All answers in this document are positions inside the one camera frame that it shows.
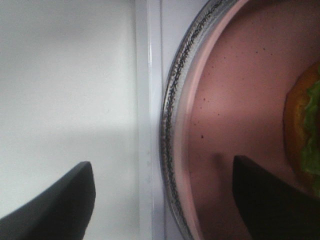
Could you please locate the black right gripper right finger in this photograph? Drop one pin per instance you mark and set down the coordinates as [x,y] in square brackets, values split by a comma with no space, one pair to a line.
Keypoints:
[270,208]

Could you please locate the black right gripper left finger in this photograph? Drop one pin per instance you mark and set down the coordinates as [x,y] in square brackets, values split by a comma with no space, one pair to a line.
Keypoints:
[61,212]

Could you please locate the burger with sesame-free bun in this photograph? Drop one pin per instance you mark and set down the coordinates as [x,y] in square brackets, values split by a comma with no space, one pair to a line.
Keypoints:
[301,128]

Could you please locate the pink round plate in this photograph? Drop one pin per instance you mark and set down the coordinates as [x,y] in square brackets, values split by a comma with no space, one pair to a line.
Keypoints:
[232,103]

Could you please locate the glass microwave turntable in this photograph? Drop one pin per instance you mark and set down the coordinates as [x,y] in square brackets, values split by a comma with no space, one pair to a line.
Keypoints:
[182,83]

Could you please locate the white microwave oven body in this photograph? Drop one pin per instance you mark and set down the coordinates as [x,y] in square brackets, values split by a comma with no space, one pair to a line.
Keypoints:
[160,28]

